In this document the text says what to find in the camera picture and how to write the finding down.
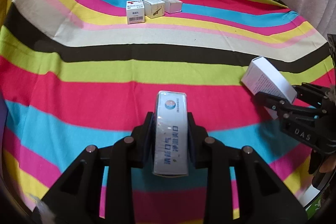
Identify white box saxophone picture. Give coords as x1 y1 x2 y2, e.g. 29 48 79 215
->
143 0 165 19

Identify white box black fine print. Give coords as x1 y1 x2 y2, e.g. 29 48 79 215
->
241 56 297 106

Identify white box red blue logo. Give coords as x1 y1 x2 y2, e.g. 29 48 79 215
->
126 0 145 24

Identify white box blue Chinese text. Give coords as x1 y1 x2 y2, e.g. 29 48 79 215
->
153 91 189 177

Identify multicolour striped cloth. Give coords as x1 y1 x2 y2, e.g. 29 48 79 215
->
1 0 335 223

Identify plain white cube box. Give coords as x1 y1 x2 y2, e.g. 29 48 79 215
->
163 0 183 14

